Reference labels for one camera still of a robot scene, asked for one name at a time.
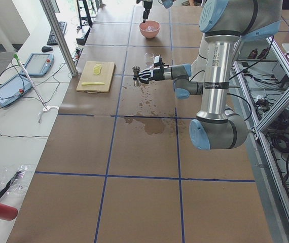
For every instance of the pink bowl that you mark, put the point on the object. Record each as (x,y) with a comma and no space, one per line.
(142,27)

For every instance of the blue teach pendant near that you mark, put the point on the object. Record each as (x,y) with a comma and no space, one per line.
(13,89)

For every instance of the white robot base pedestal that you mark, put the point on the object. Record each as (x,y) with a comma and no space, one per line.
(198,66)

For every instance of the steel jigger measuring cup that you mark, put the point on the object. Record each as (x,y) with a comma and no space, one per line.
(136,70)

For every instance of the clear wine glass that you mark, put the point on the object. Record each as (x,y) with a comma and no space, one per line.
(149,60)

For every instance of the aluminium frame post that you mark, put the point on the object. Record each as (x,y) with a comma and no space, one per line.
(52,19)

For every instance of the blue teach pendant far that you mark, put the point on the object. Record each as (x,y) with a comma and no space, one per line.
(38,64)

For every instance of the bamboo cutting board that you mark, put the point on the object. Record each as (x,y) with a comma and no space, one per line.
(106,75)

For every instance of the green clip stick stand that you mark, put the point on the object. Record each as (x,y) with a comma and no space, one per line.
(46,107)

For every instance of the black computer mouse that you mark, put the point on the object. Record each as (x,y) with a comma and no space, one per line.
(45,49)

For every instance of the yellow plastic knife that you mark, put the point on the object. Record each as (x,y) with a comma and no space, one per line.
(92,83)

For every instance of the blue teach pendant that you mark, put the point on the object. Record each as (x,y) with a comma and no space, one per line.
(13,89)
(38,64)

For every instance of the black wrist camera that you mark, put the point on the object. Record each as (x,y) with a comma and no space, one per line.
(158,61)

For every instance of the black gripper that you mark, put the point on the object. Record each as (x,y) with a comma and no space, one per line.
(159,75)
(145,13)

